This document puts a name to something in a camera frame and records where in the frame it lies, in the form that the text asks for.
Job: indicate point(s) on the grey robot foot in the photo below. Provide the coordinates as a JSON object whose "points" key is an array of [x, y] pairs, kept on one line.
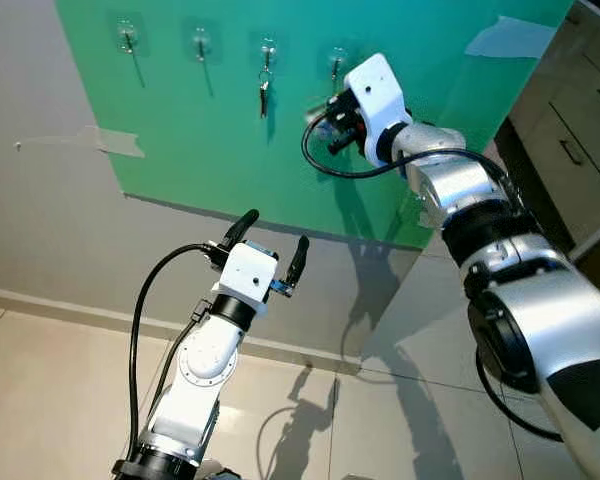
{"points": [[218, 472]]}

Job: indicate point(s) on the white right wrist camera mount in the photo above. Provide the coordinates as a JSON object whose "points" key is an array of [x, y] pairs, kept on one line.
{"points": [[378, 95]]}

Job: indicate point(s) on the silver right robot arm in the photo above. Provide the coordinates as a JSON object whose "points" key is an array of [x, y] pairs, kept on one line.
{"points": [[550, 320]]}

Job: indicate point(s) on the dark hanging keys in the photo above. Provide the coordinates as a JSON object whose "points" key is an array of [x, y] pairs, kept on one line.
{"points": [[265, 92]]}

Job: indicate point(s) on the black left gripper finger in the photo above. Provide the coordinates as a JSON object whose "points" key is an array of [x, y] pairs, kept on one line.
{"points": [[297, 263], [242, 227]]}

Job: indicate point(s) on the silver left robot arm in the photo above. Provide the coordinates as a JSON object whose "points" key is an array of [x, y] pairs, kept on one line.
{"points": [[195, 380]]}

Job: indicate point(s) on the long beige tape strip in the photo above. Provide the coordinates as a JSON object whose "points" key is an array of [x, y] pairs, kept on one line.
{"points": [[115, 142]]}

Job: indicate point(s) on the green board with hooks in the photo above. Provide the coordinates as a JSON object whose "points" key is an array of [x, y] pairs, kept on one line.
{"points": [[230, 150]]}

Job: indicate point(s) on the clear adhesive hook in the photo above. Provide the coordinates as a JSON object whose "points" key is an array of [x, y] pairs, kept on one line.
{"points": [[268, 50], [337, 60], [201, 42], [128, 35]]}

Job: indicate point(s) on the light drawer cabinet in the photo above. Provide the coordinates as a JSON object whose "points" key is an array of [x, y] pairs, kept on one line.
{"points": [[580, 120]]}

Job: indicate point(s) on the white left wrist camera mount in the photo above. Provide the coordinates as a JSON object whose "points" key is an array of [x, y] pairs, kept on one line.
{"points": [[246, 273]]}

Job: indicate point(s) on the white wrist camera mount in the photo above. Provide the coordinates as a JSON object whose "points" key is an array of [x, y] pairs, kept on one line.
{"points": [[246, 273], [378, 95]]}

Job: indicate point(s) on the wide pale tape patch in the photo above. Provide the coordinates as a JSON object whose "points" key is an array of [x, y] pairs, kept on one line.
{"points": [[515, 40]]}

